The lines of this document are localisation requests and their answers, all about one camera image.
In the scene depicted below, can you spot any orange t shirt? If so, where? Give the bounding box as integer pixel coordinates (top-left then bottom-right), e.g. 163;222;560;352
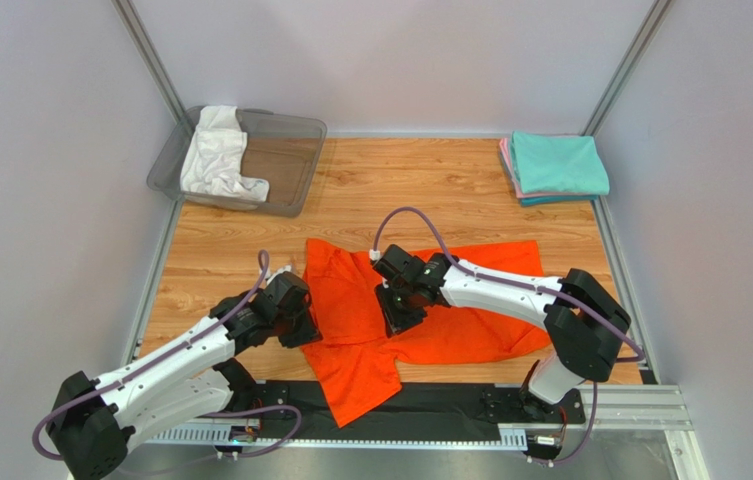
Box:
302;238;551;428

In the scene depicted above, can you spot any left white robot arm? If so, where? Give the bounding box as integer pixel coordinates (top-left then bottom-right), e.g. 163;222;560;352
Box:
43;271;321;479

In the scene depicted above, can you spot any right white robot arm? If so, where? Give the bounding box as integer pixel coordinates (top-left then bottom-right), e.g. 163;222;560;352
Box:
369;245;631;405

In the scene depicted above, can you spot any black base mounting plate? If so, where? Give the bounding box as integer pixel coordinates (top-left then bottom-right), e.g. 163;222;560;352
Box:
223;381;588;441

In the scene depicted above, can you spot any dark teal folded t shirt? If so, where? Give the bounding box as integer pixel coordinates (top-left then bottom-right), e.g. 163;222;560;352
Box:
519;195;598;207

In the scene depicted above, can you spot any clear plastic bin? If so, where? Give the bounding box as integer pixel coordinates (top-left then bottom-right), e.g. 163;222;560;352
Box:
146;106;327;217

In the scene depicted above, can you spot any white t shirt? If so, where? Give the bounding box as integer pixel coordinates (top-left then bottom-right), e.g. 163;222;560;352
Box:
180;105;270;202

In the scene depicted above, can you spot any pink folded t shirt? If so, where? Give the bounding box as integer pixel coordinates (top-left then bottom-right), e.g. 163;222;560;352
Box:
499;138;592;200

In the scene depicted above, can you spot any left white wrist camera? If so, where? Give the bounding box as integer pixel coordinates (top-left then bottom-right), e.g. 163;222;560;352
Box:
265;264;296;284

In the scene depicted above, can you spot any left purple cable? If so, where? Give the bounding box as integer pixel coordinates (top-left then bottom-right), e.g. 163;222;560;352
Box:
31;249;303;462

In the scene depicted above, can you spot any purple cable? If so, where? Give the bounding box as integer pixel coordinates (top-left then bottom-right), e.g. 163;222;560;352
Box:
369;206;647;466
31;249;303;462

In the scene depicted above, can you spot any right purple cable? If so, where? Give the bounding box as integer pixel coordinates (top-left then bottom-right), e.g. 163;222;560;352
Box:
369;206;647;466

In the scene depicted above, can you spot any aluminium frame rail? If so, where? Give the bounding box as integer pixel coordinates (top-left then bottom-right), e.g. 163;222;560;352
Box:
146;385;709;479

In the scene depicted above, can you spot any left corner aluminium post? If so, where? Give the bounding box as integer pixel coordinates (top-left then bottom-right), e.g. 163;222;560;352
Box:
112;0;186;122

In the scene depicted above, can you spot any corner aluminium post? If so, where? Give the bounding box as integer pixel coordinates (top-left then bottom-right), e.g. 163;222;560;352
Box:
112;0;186;122
581;0;674;136

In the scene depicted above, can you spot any right corner aluminium post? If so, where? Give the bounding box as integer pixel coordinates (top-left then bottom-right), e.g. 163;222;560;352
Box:
581;0;674;136

